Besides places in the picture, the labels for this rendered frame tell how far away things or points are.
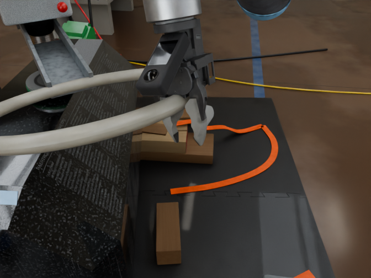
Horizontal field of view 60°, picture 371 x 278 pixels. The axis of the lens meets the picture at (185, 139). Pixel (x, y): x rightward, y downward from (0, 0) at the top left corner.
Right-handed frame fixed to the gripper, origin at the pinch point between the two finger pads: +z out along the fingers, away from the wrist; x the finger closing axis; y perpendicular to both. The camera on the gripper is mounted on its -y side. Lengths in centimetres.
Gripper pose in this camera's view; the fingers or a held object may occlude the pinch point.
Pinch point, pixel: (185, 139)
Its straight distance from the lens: 58.3
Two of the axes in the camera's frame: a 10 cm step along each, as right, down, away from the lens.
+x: -8.4, -1.0, 5.4
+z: 1.4, 9.1, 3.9
